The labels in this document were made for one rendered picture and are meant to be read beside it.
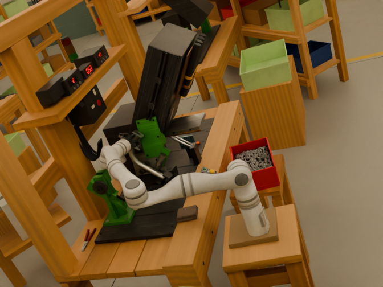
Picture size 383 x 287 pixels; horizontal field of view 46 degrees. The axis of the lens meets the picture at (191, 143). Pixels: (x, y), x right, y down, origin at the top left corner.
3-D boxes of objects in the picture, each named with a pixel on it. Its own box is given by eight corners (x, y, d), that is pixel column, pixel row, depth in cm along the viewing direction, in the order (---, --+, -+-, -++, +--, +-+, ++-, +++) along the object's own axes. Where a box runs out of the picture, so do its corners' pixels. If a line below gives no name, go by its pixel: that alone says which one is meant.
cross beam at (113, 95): (128, 89, 308) (123, 77, 304) (33, 212, 200) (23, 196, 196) (122, 90, 309) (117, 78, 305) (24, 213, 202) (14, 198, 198)
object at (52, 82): (69, 89, 214) (62, 76, 211) (54, 103, 202) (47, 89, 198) (56, 92, 216) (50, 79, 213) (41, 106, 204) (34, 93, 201)
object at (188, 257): (244, 118, 312) (239, 99, 305) (203, 289, 188) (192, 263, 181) (225, 122, 317) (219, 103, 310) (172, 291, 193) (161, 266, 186)
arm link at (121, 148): (123, 162, 215) (127, 144, 211) (109, 172, 201) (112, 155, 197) (110, 156, 216) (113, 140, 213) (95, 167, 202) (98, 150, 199)
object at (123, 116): (167, 147, 278) (147, 98, 263) (153, 175, 253) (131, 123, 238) (141, 151, 284) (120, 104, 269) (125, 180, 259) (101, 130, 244)
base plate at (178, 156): (215, 119, 294) (214, 117, 293) (174, 236, 204) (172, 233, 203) (157, 130, 309) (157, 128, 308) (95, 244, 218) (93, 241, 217)
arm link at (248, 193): (223, 162, 183) (235, 196, 190) (226, 172, 174) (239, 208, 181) (244, 154, 183) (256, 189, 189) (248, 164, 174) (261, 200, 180)
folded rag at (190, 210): (176, 222, 208) (175, 218, 207) (179, 212, 215) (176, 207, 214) (197, 218, 206) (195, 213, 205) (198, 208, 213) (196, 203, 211)
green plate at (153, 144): (171, 150, 240) (161, 113, 235) (166, 155, 232) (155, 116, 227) (152, 154, 244) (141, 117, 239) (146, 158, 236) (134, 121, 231)
